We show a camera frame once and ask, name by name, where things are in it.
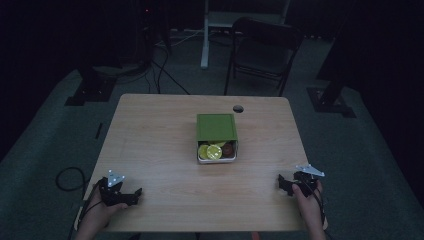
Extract black stand base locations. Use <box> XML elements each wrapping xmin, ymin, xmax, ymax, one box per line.
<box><xmin>64</xmin><ymin>66</ymin><xmax>118</xmax><ymax>107</ymax></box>
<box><xmin>306</xmin><ymin>66</ymin><xmax>357</xmax><ymax>119</ymax></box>

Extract green box sleeve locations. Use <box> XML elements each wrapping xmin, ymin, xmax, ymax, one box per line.
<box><xmin>195</xmin><ymin>113</ymin><xmax>239</xmax><ymax>143</ymax></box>

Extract white floor cable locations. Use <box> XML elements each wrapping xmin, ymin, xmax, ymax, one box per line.
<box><xmin>156</xmin><ymin>29</ymin><xmax>205</xmax><ymax>48</ymax></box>

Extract black floor cables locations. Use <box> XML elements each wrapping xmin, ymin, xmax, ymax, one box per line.
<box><xmin>146</xmin><ymin>43</ymin><xmax>191</xmax><ymax>95</ymax></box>

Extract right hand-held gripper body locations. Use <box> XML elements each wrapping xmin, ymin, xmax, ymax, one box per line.
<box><xmin>292</xmin><ymin>163</ymin><xmax>326</xmax><ymax>197</ymax></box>

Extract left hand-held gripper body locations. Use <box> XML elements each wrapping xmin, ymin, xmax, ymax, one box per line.
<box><xmin>98</xmin><ymin>169</ymin><xmax>134</xmax><ymax>207</ymax></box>

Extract pile of yellow-lidded capsules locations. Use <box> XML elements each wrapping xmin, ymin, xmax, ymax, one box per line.
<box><xmin>197</xmin><ymin>140</ymin><xmax>228</xmax><ymax>161</ymax></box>

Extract looped black floor cable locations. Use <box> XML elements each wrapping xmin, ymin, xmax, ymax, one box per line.
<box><xmin>55</xmin><ymin>166</ymin><xmax>88</xmax><ymax>193</ymax></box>

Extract white desk frame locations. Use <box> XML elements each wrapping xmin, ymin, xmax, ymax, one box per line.
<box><xmin>200</xmin><ymin>0</ymin><xmax>291</xmax><ymax>70</ymax></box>

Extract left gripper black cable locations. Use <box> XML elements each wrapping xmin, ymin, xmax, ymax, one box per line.
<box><xmin>67</xmin><ymin>181</ymin><xmax>105</xmax><ymax>240</ymax></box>

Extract brown capsule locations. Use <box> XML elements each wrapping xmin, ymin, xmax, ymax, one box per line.
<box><xmin>221</xmin><ymin>142</ymin><xmax>235</xmax><ymax>159</ymax></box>

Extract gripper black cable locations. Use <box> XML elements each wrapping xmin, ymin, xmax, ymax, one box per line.
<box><xmin>67</xmin><ymin>181</ymin><xmax>105</xmax><ymax>240</ymax></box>
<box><xmin>308</xmin><ymin>184</ymin><xmax>334</xmax><ymax>240</ymax></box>

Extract black folding chair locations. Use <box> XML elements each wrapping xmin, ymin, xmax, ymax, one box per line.
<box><xmin>223</xmin><ymin>16</ymin><xmax>305</xmax><ymax>98</ymax></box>

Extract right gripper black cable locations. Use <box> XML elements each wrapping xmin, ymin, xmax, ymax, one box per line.
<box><xmin>308</xmin><ymin>184</ymin><xmax>334</xmax><ymax>240</ymax></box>

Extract person's left hand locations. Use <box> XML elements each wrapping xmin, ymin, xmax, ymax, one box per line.
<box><xmin>83</xmin><ymin>190</ymin><xmax>129</xmax><ymax>232</ymax></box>

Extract grey round stand base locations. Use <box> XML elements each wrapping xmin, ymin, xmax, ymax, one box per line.
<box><xmin>93</xmin><ymin>62</ymin><xmax>148</xmax><ymax>77</ymax></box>

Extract person's right hand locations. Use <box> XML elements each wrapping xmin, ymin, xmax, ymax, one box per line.
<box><xmin>292</xmin><ymin>181</ymin><xmax>325</xmax><ymax>232</ymax></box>

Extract dark equipment rack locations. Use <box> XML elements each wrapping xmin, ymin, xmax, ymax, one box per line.
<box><xmin>134</xmin><ymin>0</ymin><xmax>173</xmax><ymax>66</ymax></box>

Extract tin with snacks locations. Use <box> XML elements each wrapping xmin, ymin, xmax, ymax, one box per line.
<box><xmin>196</xmin><ymin>139</ymin><xmax>239</xmax><ymax>165</ymax></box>

